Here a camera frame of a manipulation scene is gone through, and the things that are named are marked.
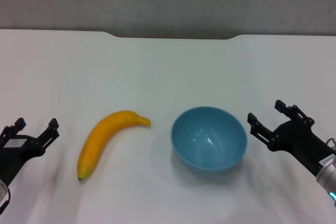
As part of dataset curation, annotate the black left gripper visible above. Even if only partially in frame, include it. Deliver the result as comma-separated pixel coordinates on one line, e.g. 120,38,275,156
0,117,60,186

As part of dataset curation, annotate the grey cable at right wrist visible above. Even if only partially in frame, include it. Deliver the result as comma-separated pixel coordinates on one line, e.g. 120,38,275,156
326,137,336,154

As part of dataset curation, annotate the yellow banana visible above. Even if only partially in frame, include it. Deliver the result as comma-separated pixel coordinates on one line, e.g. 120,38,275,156
77,110,152,182

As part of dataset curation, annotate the blue bowl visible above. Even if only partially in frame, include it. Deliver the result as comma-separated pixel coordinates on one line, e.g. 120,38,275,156
171,106,248,176

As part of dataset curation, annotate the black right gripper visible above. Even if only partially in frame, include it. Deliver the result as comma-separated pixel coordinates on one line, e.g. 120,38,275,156
247,99,336,177

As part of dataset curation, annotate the black cable at left wrist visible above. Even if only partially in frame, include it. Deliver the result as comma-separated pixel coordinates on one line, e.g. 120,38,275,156
0,186,12,210

